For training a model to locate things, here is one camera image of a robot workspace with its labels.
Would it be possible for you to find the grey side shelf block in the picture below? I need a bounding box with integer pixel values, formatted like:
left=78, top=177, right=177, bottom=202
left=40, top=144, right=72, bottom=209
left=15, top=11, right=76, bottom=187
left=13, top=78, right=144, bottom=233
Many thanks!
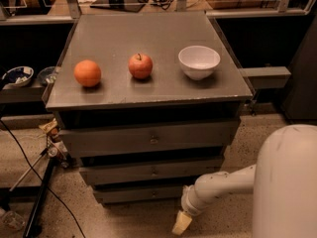
left=240, top=66, right=291, bottom=89

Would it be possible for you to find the white bowl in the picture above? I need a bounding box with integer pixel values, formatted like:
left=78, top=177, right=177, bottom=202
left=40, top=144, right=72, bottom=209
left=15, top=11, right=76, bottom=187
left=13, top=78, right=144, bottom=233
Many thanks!
left=178, top=46, right=221, bottom=80

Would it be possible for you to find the orange fruit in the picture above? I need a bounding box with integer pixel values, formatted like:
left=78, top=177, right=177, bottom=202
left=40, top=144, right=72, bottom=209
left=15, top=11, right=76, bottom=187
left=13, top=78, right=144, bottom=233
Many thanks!
left=73, top=59, right=101, bottom=87

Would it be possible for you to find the grey top drawer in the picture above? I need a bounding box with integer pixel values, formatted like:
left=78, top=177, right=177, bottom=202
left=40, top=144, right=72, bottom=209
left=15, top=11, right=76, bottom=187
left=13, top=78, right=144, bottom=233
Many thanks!
left=60, top=119, right=240, bottom=158

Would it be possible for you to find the black floor cable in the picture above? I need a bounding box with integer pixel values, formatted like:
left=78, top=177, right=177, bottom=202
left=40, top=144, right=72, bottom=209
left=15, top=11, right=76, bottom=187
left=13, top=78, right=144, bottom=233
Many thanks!
left=0, top=118, right=86, bottom=238

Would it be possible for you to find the grey middle drawer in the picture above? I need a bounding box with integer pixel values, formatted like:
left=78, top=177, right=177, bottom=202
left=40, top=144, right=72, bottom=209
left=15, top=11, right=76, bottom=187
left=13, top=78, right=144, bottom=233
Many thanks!
left=79, top=157, right=223, bottom=185

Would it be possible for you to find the black tripod stand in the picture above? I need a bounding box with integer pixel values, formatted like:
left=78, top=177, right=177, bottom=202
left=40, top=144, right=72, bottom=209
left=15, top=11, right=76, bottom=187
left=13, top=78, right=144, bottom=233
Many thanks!
left=0, top=159, right=56, bottom=238

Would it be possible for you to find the snack wrapper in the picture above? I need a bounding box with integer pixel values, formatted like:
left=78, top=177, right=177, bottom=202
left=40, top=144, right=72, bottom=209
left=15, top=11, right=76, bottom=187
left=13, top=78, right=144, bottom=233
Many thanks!
left=39, top=119, right=58, bottom=137

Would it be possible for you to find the red apple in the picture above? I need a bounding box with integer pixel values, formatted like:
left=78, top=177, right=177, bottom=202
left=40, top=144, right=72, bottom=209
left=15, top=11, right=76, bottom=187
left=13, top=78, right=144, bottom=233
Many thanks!
left=128, top=54, right=153, bottom=79

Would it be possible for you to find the dark small bowl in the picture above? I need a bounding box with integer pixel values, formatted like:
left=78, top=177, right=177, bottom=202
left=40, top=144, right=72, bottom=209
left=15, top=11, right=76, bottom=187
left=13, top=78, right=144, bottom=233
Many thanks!
left=37, top=66, right=56, bottom=86

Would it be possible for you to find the grey drawer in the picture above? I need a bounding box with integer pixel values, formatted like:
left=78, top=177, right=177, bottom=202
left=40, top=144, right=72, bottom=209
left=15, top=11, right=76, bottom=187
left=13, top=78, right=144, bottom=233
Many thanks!
left=60, top=119, right=240, bottom=158
left=93, top=182, right=183, bottom=204
left=79, top=157, right=223, bottom=185

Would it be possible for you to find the black monitor base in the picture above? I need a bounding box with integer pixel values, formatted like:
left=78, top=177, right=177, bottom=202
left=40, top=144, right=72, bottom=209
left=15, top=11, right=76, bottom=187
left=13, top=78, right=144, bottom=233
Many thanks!
left=90, top=0, right=145, bottom=13

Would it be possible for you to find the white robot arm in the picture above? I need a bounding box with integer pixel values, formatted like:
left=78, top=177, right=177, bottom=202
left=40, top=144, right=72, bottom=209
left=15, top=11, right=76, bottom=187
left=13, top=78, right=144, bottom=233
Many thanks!
left=172, top=124, right=317, bottom=238

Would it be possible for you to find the grey drawer cabinet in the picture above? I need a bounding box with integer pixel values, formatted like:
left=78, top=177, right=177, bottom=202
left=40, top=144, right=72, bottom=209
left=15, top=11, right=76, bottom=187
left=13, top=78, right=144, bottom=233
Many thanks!
left=42, top=11, right=254, bottom=206

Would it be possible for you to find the grey bottom drawer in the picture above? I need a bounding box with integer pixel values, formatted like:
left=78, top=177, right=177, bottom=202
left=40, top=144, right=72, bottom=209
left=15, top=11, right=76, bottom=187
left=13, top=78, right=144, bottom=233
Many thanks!
left=93, top=182, right=183, bottom=204

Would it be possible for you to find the blue patterned bowl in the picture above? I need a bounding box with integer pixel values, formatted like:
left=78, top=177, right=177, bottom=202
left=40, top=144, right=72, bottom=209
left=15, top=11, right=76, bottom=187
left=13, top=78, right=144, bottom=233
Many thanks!
left=0, top=66, right=34, bottom=89

